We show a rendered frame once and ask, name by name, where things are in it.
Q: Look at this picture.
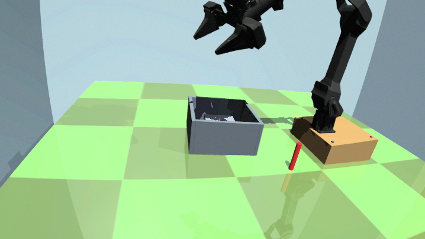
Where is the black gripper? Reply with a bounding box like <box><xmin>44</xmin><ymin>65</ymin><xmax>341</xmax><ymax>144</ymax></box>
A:
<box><xmin>193</xmin><ymin>0</ymin><xmax>266</xmax><ymax>55</ymax></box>

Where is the dark red peg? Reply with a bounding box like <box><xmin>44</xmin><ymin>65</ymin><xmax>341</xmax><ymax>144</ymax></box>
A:
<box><xmin>288</xmin><ymin>142</ymin><xmax>302</xmax><ymax>171</ymax></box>

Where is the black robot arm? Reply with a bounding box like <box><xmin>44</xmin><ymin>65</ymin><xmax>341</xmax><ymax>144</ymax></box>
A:
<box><xmin>223</xmin><ymin>0</ymin><xmax>372</xmax><ymax>133</ymax></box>

